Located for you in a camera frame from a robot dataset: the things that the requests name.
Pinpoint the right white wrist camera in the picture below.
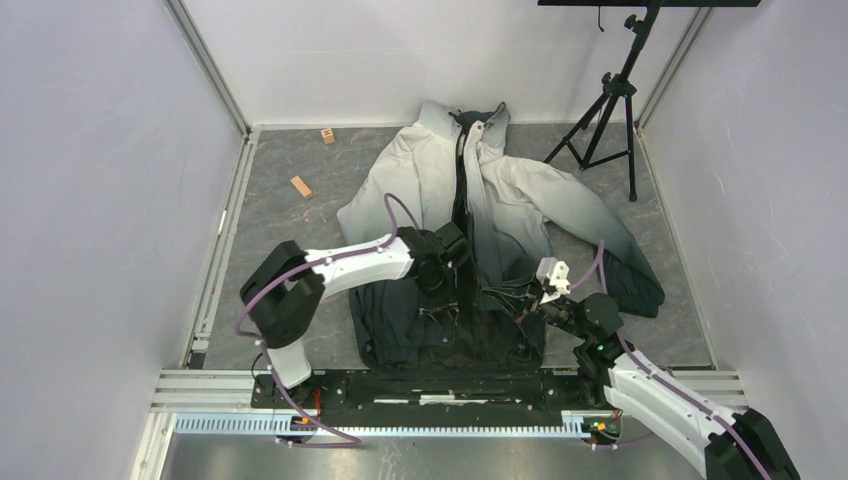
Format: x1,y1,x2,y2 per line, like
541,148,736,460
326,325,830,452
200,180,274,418
535,257,571,304

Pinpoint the black camera tripod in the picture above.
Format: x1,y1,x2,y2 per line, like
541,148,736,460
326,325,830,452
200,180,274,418
538,0,760,202

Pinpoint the small wooden cube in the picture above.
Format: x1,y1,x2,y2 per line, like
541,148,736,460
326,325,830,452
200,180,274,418
320,128,336,145

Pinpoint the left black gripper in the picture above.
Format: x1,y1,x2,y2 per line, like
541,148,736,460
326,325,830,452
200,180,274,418
413,264,459,329

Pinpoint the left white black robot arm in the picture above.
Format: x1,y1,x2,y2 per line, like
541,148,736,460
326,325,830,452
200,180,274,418
235,223,471,408

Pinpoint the white toothed cable rail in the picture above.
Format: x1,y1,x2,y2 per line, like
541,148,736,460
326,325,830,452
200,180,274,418
173,414,624,440

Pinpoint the long wooden block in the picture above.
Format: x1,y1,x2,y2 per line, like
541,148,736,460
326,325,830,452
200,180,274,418
290,176,314,199

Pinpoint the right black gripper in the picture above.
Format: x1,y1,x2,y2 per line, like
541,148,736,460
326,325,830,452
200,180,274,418
481,272,590,341

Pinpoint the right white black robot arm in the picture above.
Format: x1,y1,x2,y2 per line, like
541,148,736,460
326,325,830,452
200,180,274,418
483,280,800,479

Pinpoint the grey to black gradient jacket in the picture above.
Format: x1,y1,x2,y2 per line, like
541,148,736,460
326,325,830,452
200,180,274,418
337,101,665,378

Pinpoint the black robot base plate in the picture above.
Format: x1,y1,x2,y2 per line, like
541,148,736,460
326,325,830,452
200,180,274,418
250,369,614,429

